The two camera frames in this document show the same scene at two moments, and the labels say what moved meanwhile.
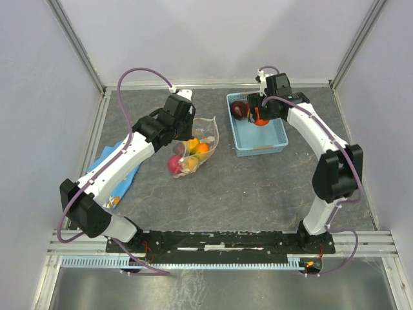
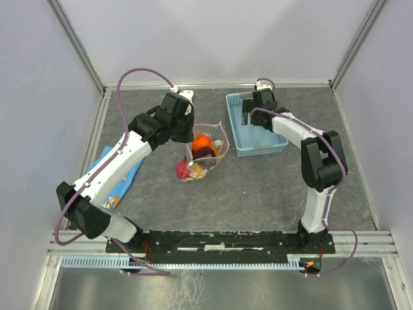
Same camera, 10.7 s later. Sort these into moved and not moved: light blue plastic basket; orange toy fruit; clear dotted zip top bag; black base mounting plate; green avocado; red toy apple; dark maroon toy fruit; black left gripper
Moved: red toy apple; orange toy fruit; clear dotted zip top bag; green avocado; dark maroon toy fruit
Not moved: black left gripper; light blue plastic basket; black base mounting plate
